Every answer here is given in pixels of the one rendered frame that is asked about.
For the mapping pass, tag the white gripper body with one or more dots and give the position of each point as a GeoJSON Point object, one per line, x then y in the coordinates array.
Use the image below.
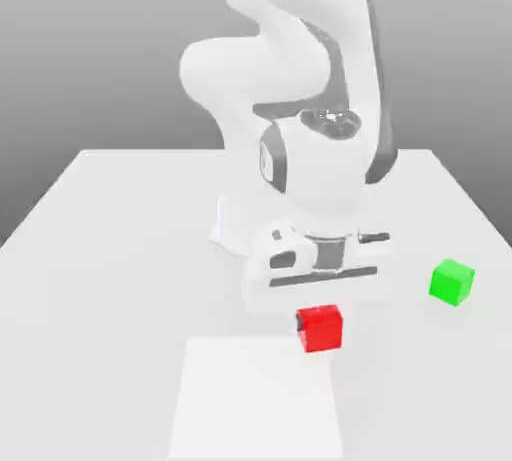
{"type": "Point", "coordinates": [320, 289]}

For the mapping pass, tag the small red cube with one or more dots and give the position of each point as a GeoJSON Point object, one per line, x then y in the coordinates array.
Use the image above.
{"type": "Point", "coordinates": [322, 329]}

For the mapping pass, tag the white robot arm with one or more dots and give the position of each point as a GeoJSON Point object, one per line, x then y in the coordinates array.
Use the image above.
{"type": "Point", "coordinates": [304, 173]}

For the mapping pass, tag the small green cube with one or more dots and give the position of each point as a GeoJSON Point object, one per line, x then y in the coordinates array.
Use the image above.
{"type": "Point", "coordinates": [451, 282]}

